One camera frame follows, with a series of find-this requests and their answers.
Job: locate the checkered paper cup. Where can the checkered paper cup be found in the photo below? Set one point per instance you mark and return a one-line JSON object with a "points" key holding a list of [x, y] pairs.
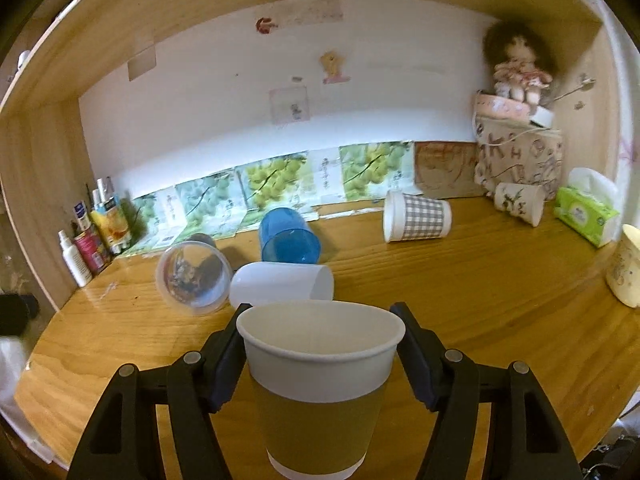
{"points": [[417, 216]]}

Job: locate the clear plastic cup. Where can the clear plastic cup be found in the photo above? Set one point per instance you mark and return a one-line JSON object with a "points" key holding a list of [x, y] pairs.
{"points": [[192, 280]]}

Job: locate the white spray bottle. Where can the white spray bottle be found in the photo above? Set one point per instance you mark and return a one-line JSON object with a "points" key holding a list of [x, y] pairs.
{"points": [[74, 260]]}

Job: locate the blue plastic cup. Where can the blue plastic cup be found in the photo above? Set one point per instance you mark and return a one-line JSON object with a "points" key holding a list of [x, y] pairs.
{"points": [[288, 240]]}

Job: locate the cream printed cup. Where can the cream printed cup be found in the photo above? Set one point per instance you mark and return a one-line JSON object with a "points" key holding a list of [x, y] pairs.
{"points": [[625, 270]]}

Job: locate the red can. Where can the red can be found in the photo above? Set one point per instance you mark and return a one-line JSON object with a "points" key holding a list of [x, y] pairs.
{"points": [[91, 250]]}

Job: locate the brown sleeved paper cup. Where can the brown sleeved paper cup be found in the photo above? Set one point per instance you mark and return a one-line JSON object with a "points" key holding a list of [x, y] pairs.
{"points": [[320, 390]]}

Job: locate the white round lid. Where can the white round lid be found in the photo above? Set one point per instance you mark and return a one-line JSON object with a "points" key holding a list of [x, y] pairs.
{"points": [[542, 116]]}

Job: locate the grape print box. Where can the grape print box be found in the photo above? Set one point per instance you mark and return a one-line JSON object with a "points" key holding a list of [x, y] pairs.
{"points": [[265, 185]]}

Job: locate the leaf print paper cup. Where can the leaf print paper cup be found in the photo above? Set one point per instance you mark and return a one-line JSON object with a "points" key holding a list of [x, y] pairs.
{"points": [[520, 202]]}

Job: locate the clear spray bottle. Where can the clear spray bottle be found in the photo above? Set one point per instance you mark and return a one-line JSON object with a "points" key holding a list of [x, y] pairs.
{"points": [[105, 189]]}

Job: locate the green tissue pack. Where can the green tissue pack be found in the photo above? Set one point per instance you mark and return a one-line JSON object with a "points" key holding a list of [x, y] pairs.
{"points": [[585, 210]]}

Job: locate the curly haired doll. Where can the curly haired doll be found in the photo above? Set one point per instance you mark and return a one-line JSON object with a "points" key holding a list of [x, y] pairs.
{"points": [[517, 67]]}

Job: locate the pink round box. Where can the pink round box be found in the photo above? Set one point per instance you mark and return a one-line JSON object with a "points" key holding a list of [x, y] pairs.
{"points": [[502, 106]]}

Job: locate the white plastic cup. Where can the white plastic cup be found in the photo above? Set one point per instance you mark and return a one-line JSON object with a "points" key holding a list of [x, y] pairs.
{"points": [[282, 285]]}

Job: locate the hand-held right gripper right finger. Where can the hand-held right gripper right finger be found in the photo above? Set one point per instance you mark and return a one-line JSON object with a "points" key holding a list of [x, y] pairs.
{"points": [[417, 360]]}

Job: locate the brown cardboard picture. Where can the brown cardboard picture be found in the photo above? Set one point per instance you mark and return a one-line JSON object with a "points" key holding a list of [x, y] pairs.
{"points": [[445, 170]]}

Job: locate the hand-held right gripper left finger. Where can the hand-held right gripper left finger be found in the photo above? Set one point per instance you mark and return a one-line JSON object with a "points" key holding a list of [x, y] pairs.
{"points": [[227, 365]]}

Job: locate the blue capped bottle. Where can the blue capped bottle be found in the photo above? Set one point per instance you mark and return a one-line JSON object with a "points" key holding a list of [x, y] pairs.
{"points": [[81, 216]]}

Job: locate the letter print gift bag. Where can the letter print gift bag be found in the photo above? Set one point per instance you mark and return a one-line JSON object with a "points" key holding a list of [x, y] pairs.
{"points": [[517, 157]]}

